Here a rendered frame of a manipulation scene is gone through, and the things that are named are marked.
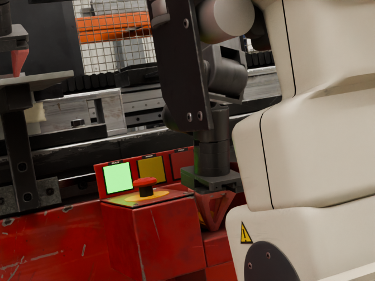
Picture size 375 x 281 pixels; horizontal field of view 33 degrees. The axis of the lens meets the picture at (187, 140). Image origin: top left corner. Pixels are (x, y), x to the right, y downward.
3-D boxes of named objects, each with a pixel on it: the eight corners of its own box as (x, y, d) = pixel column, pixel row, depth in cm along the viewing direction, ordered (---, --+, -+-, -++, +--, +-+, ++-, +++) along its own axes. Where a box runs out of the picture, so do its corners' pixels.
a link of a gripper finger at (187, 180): (216, 218, 110) (215, 165, 108) (239, 231, 104) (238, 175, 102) (181, 226, 107) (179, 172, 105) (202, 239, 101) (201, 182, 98)
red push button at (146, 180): (140, 203, 99) (136, 180, 99) (131, 202, 103) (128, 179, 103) (163, 198, 101) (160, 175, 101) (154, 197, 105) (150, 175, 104)
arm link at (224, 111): (206, 105, 95) (236, 101, 99) (180, 100, 101) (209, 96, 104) (207, 150, 97) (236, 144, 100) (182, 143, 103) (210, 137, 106)
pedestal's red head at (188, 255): (144, 286, 94) (124, 166, 93) (110, 269, 109) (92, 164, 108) (259, 253, 102) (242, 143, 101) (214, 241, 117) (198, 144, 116)
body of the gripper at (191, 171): (213, 172, 108) (212, 129, 107) (246, 187, 99) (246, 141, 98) (179, 178, 105) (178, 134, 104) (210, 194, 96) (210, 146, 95)
